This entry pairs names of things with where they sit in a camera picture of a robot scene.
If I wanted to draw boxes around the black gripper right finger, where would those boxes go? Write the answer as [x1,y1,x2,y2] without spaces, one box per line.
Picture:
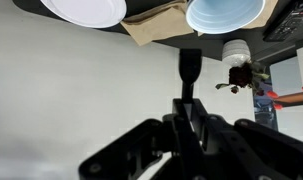
[190,98,303,180]

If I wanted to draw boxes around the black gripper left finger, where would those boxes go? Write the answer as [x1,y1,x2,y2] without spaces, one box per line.
[78,98,205,180]

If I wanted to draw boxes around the blue plastic cup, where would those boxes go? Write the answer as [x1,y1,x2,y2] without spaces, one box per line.
[185,0,267,35]

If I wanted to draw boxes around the dark red flower bouquet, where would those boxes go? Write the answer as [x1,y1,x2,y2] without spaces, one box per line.
[215,59,271,96]

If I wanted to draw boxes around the white ribbed vase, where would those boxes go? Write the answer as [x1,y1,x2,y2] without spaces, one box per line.
[221,39,252,67]

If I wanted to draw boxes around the brown cardboard piece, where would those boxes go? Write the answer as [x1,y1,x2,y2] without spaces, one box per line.
[120,0,195,47]

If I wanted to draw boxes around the small black remote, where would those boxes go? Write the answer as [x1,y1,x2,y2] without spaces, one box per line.
[263,0,303,43]

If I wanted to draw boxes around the small white paper plate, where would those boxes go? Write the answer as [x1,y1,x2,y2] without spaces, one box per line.
[40,0,128,29]

